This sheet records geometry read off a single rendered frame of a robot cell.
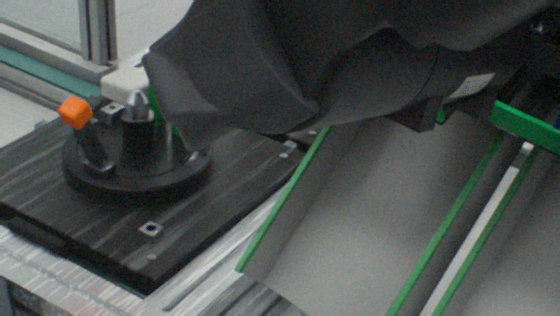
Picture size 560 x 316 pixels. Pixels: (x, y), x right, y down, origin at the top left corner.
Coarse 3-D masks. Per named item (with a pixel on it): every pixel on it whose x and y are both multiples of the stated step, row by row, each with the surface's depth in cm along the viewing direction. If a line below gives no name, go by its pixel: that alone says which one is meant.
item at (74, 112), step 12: (72, 96) 76; (96, 96) 78; (60, 108) 76; (72, 108) 76; (84, 108) 76; (96, 108) 78; (72, 120) 75; (84, 120) 76; (84, 132) 77; (84, 144) 79; (96, 144) 79; (96, 156) 80
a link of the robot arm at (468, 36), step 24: (384, 0) 23; (408, 0) 23; (432, 0) 23; (456, 0) 22; (480, 0) 22; (504, 0) 22; (528, 0) 22; (552, 0) 23; (408, 24) 23; (432, 24) 23; (456, 24) 23; (480, 24) 23; (504, 24) 23; (456, 48) 24
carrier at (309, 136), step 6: (294, 132) 95; (300, 132) 95; (306, 132) 95; (312, 132) 95; (318, 132) 96; (270, 138) 96; (276, 138) 95; (282, 138) 95; (288, 138) 95; (294, 138) 94; (300, 138) 94; (306, 138) 94; (312, 138) 95; (300, 144) 94; (306, 144) 94; (300, 150) 94; (306, 150) 94
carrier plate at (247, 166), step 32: (64, 128) 91; (0, 160) 85; (32, 160) 86; (224, 160) 89; (256, 160) 90; (288, 160) 91; (0, 192) 81; (32, 192) 82; (64, 192) 82; (224, 192) 85; (256, 192) 86; (32, 224) 79; (64, 224) 79; (96, 224) 79; (128, 224) 80; (160, 224) 80; (192, 224) 81; (224, 224) 81; (96, 256) 77; (128, 256) 76; (160, 256) 77; (192, 256) 78
